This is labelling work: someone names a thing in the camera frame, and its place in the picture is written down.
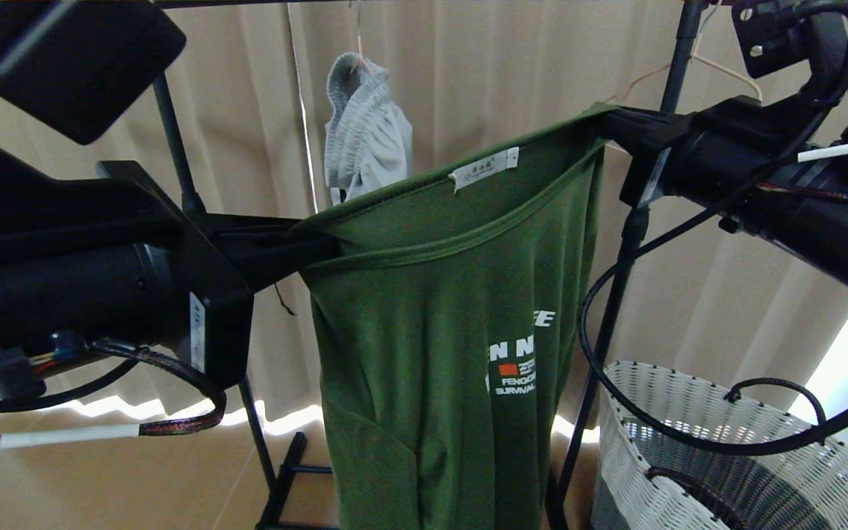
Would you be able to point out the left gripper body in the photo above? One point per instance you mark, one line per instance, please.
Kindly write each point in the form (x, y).
(203, 309)

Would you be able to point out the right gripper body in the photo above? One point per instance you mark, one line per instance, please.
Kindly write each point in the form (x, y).
(799, 191)

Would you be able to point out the green garment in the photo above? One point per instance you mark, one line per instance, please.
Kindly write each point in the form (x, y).
(409, 331)

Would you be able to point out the pale grey shorts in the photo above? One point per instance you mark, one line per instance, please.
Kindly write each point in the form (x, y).
(369, 140)

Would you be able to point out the pink clothes hanger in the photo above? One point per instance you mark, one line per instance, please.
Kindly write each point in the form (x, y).
(360, 37)
(726, 70)

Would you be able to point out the black clothes rack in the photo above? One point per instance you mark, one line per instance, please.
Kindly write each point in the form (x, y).
(634, 228)

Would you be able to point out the white laundry basket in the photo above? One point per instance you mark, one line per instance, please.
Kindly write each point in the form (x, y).
(689, 412)

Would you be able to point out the beige curtain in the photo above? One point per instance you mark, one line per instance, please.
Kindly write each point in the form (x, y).
(505, 66)

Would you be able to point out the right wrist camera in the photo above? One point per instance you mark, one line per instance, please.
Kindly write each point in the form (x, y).
(770, 37)

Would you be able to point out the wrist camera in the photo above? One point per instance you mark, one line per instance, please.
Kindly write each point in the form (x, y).
(78, 66)
(770, 37)

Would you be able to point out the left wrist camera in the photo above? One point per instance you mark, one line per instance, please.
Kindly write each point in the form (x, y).
(78, 66)

